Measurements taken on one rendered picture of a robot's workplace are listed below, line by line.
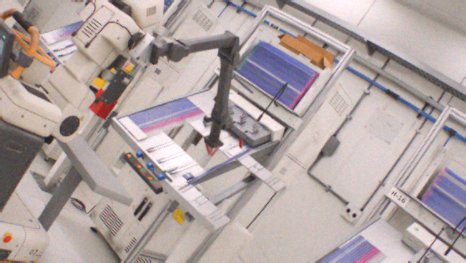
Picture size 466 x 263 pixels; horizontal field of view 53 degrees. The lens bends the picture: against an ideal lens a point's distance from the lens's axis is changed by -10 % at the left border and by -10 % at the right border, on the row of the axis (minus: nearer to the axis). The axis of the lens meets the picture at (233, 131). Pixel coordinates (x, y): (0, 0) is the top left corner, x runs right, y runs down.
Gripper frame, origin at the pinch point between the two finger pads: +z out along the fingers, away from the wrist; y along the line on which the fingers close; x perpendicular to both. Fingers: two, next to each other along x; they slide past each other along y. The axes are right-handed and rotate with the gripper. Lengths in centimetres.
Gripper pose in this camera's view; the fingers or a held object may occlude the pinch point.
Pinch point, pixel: (210, 154)
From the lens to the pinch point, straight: 277.2
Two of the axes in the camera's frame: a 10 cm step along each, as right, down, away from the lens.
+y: -6.3, -4.9, 6.0
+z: -1.9, 8.5, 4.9
